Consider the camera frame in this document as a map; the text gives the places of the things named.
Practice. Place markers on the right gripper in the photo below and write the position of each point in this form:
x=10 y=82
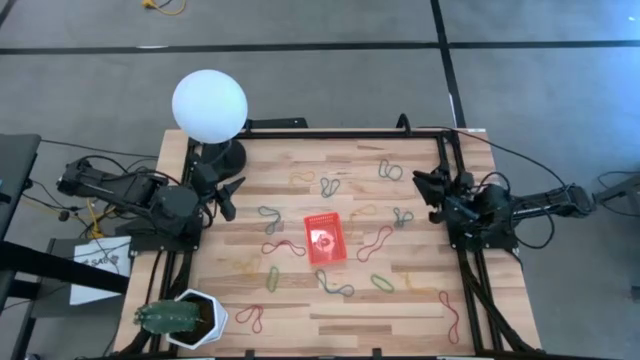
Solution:
x=455 y=195

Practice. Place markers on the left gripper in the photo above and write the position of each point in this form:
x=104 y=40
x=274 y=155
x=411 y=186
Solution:
x=205 y=179

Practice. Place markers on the teal rubber band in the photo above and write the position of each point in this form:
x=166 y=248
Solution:
x=274 y=216
x=389 y=172
x=400 y=218

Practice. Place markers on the red rubber band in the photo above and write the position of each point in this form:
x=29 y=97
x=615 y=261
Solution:
x=283 y=243
x=260 y=325
x=457 y=320
x=358 y=258

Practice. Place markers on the blue rubber band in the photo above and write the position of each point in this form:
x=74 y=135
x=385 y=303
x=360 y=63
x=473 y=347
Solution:
x=327 y=189
x=330 y=286

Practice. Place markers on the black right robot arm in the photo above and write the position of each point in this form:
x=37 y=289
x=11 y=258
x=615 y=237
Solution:
x=550 y=200

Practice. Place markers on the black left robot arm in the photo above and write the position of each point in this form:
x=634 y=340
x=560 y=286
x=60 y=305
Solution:
x=125 y=185

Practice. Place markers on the green rubber band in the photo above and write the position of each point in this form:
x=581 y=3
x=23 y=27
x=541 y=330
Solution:
x=374 y=277
x=267 y=280

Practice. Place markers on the white globe table lamp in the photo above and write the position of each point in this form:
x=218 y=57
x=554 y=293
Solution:
x=210 y=105

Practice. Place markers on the dark rubber band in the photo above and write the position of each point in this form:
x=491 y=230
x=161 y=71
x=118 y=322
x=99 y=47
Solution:
x=324 y=242

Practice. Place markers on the white hexagonal plant pot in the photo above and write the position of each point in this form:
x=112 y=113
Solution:
x=217 y=320

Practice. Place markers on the white paper sheet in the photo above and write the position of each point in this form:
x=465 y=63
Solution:
x=107 y=247

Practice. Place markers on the green cactus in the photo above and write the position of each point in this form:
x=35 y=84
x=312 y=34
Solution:
x=167 y=316

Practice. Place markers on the black beam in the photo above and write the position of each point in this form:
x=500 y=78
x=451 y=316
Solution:
x=50 y=265

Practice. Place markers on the grey box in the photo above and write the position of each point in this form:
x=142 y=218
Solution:
x=50 y=305

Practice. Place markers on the dark grey desk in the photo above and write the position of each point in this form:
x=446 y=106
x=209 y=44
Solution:
x=17 y=165

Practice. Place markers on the black frame bracket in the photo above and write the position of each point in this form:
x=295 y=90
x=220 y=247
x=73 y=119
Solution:
x=248 y=353
x=376 y=353

